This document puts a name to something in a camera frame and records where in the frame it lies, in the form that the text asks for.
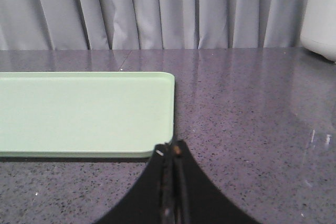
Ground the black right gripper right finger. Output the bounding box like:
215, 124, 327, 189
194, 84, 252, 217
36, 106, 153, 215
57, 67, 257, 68
172, 141, 258, 223

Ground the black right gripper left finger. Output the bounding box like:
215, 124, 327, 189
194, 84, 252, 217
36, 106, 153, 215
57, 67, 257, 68
96, 144, 174, 223

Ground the light green rectangular tray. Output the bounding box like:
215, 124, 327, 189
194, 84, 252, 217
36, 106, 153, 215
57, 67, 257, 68
1, 72, 175, 158

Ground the grey pleated curtain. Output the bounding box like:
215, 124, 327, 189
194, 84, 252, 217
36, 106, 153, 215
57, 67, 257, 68
1, 0, 307, 50

